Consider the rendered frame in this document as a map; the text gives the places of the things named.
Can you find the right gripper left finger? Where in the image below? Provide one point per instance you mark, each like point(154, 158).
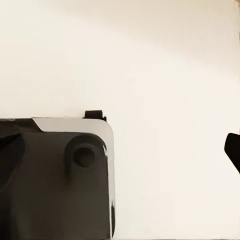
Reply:
point(12, 149)

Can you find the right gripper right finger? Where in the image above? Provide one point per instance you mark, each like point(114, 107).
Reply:
point(232, 149)

